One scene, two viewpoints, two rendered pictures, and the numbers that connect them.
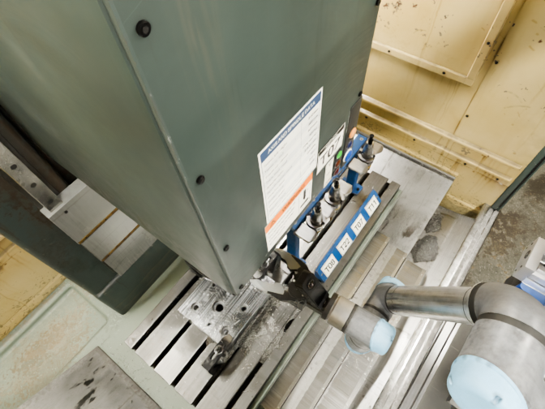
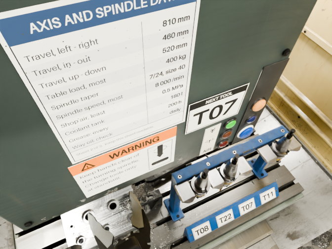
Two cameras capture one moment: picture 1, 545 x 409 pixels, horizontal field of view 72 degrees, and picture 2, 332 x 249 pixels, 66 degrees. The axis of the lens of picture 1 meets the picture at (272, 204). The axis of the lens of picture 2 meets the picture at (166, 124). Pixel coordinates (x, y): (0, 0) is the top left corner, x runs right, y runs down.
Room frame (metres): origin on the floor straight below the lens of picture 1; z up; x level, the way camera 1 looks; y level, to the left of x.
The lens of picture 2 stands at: (0.22, -0.15, 2.00)
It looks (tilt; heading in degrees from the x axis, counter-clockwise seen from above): 54 degrees down; 21
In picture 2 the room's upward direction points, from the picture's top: 2 degrees clockwise
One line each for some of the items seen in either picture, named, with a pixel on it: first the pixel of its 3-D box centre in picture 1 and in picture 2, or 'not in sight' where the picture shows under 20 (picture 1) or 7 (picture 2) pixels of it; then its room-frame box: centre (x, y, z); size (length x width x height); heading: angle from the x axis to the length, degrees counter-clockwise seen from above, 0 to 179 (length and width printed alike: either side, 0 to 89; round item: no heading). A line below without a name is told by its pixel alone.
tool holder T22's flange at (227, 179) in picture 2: (333, 198); (228, 172); (0.66, -0.21, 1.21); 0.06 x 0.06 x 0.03
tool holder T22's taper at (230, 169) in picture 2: (335, 191); (231, 166); (0.66, -0.21, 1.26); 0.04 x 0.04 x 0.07
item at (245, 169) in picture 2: (342, 187); (242, 166); (0.70, -0.25, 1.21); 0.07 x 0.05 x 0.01; 48
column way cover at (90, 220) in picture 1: (138, 203); not in sight; (0.76, 0.49, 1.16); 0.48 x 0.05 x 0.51; 138
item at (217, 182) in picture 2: (325, 209); (215, 179); (0.62, -0.18, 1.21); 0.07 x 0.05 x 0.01; 48
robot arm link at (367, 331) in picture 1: (368, 329); not in sight; (0.19, -0.20, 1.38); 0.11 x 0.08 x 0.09; 53
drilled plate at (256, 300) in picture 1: (229, 298); (101, 212); (0.43, 0.19, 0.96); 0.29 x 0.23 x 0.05; 138
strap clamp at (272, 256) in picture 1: (266, 266); (145, 201); (0.53, 0.05, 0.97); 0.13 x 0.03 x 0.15; 138
